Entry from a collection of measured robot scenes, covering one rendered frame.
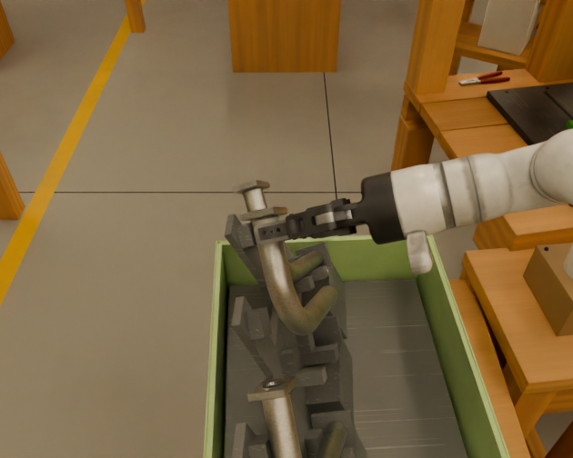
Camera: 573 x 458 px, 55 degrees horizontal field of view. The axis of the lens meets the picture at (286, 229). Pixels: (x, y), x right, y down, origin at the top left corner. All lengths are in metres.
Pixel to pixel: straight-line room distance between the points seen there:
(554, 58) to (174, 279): 1.56
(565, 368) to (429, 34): 0.91
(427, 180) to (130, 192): 2.27
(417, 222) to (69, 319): 1.84
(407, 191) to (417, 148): 1.22
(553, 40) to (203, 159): 1.75
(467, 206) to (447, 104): 1.09
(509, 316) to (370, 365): 0.30
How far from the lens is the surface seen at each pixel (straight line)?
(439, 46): 1.62
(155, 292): 2.26
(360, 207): 0.57
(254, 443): 0.61
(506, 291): 1.18
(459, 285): 1.24
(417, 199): 0.56
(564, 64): 1.86
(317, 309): 0.73
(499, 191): 0.57
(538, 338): 1.13
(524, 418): 1.20
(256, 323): 0.69
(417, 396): 1.00
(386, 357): 1.03
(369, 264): 1.11
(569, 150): 0.56
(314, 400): 0.89
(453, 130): 1.54
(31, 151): 3.19
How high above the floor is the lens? 1.70
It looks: 44 degrees down
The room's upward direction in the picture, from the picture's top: straight up
